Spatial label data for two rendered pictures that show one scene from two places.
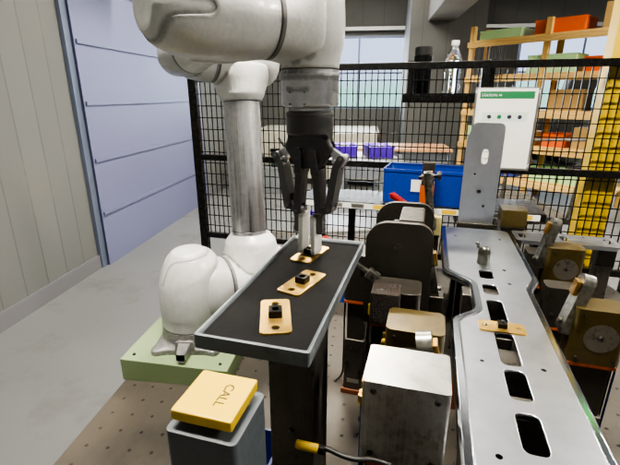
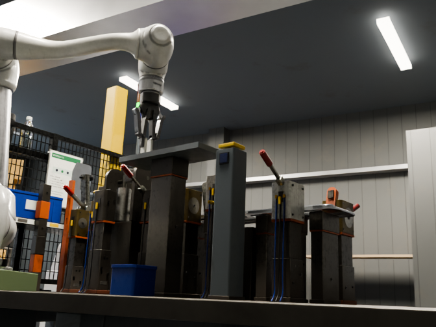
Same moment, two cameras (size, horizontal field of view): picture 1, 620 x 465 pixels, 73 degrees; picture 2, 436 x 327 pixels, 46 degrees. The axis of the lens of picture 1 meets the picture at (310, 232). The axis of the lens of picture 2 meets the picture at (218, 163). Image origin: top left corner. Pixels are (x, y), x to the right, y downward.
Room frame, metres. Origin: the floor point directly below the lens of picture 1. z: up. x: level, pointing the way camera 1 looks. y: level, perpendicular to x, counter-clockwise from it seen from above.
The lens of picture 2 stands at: (-0.24, 1.50, 0.70)
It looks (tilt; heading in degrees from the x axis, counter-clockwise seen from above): 15 degrees up; 293
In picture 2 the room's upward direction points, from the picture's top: 2 degrees clockwise
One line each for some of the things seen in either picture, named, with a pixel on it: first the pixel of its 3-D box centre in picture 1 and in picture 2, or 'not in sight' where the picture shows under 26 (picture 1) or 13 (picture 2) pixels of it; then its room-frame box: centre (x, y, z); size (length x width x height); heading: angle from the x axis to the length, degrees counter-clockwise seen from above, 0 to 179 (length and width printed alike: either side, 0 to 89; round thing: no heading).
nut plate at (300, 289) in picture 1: (302, 280); not in sight; (0.56, 0.01, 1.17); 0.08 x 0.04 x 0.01; 150
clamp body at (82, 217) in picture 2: not in sight; (73, 250); (1.20, -0.32, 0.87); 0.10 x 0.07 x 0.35; 74
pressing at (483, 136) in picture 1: (481, 174); (79, 196); (1.40, -0.58, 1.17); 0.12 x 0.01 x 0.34; 74
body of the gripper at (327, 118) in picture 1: (309, 139); (149, 106); (0.68, 0.00, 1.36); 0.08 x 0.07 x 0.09; 63
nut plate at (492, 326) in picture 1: (502, 325); not in sight; (0.70, -0.37, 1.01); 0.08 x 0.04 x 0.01; 75
